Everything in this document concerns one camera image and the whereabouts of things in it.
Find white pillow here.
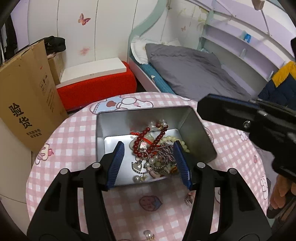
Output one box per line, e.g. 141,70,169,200
130,36,181,64

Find black bag on boxes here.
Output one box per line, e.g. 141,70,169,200
44,36,66,55

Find pink checkered tablecloth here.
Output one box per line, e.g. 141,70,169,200
26,92,268,240

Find small pearl earring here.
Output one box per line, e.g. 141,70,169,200
144,230,155,241

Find teal bed sheet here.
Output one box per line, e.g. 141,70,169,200
139,63,175,94

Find grey metal tin box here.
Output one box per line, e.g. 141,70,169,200
96,105,218,187

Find hanging clothes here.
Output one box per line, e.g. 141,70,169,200
1,16,18,65

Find dark red bead bracelet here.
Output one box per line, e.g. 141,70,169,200
130,121,169,182

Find purple wall shelves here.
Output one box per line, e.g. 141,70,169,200
199,4,295,94

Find mint green bunk bed frame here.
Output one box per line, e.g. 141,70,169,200
127,0,296,70

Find person's right hand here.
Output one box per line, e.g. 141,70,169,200
270,174,296,209

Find large brown cardboard box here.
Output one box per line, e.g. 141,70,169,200
0,41,68,153

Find yellow navy jacket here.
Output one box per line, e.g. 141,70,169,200
258,61,296,110

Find silver charm chain bracelet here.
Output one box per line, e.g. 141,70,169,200
147,142,180,178

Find small brown cardboard box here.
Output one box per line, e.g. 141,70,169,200
47,53,65,85

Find grey bed blanket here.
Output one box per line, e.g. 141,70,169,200
145,43,251,101

